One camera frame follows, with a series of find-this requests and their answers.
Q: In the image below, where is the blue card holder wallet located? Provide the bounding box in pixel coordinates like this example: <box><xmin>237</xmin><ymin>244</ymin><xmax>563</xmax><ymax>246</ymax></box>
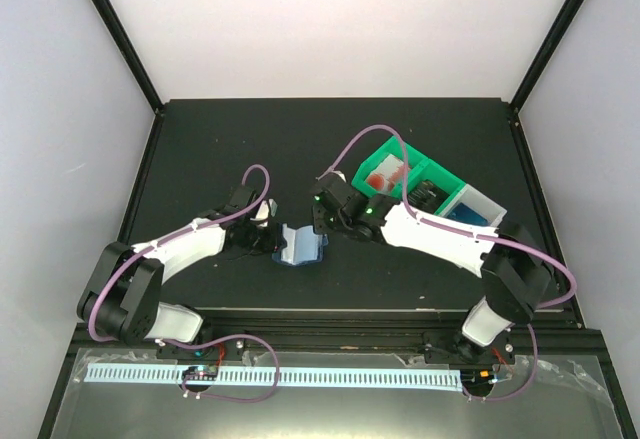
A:
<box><xmin>272</xmin><ymin>224</ymin><xmax>328</xmax><ymax>267</ymax></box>

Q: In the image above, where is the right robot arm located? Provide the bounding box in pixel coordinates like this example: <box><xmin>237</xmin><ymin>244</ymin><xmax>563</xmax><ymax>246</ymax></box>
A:
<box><xmin>311</xmin><ymin>172</ymin><xmax>552</xmax><ymax>365</ymax></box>

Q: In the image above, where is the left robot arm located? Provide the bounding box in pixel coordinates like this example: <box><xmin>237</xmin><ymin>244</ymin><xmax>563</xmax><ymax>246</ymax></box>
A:
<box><xmin>76</xmin><ymin>185</ymin><xmax>283</xmax><ymax>358</ymax></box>

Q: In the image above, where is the red white card stack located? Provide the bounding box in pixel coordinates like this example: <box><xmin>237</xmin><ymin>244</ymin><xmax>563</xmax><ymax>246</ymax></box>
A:
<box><xmin>365</xmin><ymin>154</ymin><xmax>405</xmax><ymax>195</ymax></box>

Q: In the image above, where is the black VIP card stack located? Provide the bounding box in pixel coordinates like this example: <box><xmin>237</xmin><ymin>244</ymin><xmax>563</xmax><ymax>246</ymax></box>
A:
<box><xmin>407</xmin><ymin>180</ymin><xmax>449</xmax><ymax>214</ymax></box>

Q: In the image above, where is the green bin with red cards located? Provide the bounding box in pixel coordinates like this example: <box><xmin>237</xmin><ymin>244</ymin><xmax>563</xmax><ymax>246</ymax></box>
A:
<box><xmin>351</xmin><ymin>137</ymin><xmax>431</xmax><ymax>199</ymax></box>

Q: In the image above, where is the green bin with black cards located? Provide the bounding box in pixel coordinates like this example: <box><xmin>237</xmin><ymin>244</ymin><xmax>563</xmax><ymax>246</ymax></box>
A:
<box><xmin>407</xmin><ymin>159</ymin><xmax>466</xmax><ymax>215</ymax></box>

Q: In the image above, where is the blue card stack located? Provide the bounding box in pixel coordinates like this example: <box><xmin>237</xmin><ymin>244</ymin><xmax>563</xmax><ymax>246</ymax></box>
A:
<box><xmin>446</xmin><ymin>203</ymin><xmax>489</xmax><ymax>226</ymax></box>

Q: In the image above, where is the white bin with blue cards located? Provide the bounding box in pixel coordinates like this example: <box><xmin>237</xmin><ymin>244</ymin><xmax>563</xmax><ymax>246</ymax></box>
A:
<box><xmin>436</xmin><ymin>184</ymin><xmax>507</xmax><ymax>227</ymax></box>

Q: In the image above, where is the small electronics board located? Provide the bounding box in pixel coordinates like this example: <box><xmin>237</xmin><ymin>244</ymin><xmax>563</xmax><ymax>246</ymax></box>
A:
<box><xmin>183</xmin><ymin>365</ymin><xmax>218</xmax><ymax>381</ymax></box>

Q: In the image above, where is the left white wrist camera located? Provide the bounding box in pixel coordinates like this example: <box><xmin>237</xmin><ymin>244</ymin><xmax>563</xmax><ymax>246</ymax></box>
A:
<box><xmin>252</xmin><ymin>199</ymin><xmax>278</xmax><ymax>223</ymax></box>

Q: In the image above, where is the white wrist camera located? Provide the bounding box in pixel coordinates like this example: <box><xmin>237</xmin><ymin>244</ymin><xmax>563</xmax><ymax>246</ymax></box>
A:
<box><xmin>318</xmin><ymin>169</ymin><xmax>347</xmax><ymax>183</ymax></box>
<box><xmin>252</xmin><ymin>199</ymin><xmax>278</xmax><ymax>223</ymax></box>

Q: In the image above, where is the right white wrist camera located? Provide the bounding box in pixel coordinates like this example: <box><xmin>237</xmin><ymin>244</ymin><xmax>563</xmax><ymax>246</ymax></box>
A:
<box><xmin>318</xmin><ymin>169</ymin><xmax>347</xmax><ymax>183</ymax></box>

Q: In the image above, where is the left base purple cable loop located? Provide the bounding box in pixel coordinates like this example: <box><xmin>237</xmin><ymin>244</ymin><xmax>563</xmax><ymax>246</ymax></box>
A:
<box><xmin>159</xmin><ymin>330</ymin><xmax>285</xmax><ymax>404</ymax></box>

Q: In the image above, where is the light blue slotted cable duct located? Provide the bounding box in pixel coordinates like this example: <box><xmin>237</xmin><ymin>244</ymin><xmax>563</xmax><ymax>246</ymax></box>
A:
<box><xmin>84</xmin><ymin>363</ymin><xmax>462</xmax><ymax>392</ymax></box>

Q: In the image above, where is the black aluminium frame rail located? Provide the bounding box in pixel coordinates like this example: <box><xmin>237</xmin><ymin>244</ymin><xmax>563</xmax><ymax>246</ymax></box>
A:
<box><xmin>149</xmin><ymin>308</ymin><xmax>601</xmax><ymax>360</ymax></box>

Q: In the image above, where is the left black frame post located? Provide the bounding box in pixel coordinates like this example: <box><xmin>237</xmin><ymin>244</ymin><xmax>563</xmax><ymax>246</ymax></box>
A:
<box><xmin>67</xmin><ymin>0</ymin><xmax>165</xmax><ymax>116</ymax></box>

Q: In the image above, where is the black frame post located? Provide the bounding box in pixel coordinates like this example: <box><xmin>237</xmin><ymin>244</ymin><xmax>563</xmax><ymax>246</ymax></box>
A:
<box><xmin>509</xmin><ymin>0</ymin><xmax>610</xmax><ymax>110</ymax></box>
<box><xmin>67</xmin><ymin>0</ymin><xmax>165</xmax><ymax>116</ymax></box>

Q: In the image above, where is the right black frame post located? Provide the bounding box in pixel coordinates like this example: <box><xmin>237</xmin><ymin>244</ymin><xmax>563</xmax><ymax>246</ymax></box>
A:
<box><xmin>509</xmin><ymin>0</ymin><xmax>610</xmax><ymax>110</ymax></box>

